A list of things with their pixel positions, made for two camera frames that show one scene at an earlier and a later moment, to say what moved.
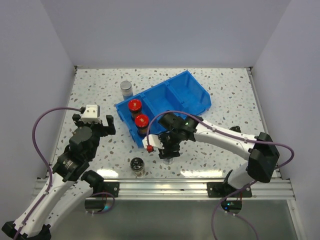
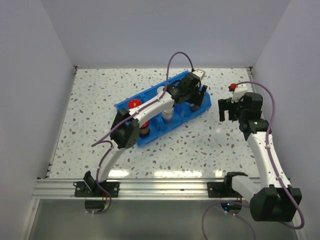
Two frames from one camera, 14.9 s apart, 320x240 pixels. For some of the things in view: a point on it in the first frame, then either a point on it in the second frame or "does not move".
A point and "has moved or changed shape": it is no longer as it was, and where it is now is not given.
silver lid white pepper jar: x=126 y=88 → x=160 y=89
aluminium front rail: x=172 y=188 does not move
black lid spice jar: x=137 y=165 → x=194 y=108
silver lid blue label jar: x=168 y=161 has moved or changed shape
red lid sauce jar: x=135 y=106 does not move
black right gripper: x=167 y=151 → x=224 y=105
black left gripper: x=106 y=129 → x=197 y=99
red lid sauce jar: x=142 y=121 does not move
